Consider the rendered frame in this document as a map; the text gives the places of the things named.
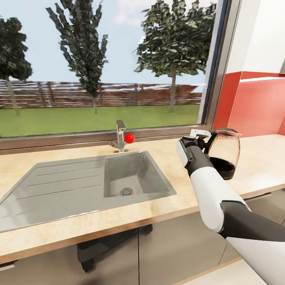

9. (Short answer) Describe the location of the electric kettle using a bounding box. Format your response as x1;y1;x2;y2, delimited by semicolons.
197;128;242;180

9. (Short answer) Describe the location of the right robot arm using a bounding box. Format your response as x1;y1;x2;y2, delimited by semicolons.
176;129;285;285

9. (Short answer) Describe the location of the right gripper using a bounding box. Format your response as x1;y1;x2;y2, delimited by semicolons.
195;139;207;151

